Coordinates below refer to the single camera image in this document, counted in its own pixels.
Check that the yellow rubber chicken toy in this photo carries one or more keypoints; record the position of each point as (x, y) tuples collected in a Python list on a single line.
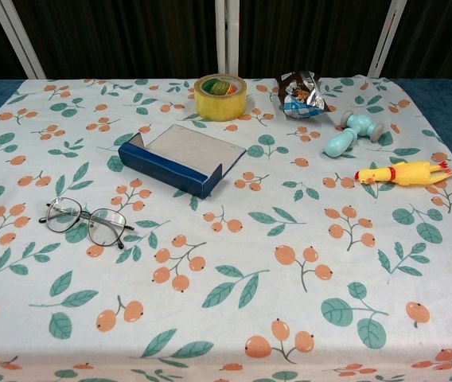
[(403, 174)]

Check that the yellow packing tape roll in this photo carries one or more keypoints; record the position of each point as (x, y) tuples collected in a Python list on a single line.
[(220, 105)]

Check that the black wire-frame eyeglasses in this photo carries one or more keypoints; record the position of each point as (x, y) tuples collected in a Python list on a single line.
[(104, 231)]

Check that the brown silver snack packet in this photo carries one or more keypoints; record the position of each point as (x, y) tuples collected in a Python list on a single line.
[(301, 99)]

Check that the white slanted frame post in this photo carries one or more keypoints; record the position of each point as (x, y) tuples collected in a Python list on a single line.
[(387, 36), (17, 36)]

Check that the blue shallow box tray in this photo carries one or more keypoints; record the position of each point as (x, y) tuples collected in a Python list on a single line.
[(162, 167)]

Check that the floral orange fruit tablecloth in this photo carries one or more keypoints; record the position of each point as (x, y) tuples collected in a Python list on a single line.
[(250, 246)]

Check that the white upright frame post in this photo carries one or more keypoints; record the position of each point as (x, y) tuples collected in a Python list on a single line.
[(227, 36)]

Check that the black pleated curtain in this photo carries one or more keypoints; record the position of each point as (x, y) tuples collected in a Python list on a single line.
[(130, 36)]

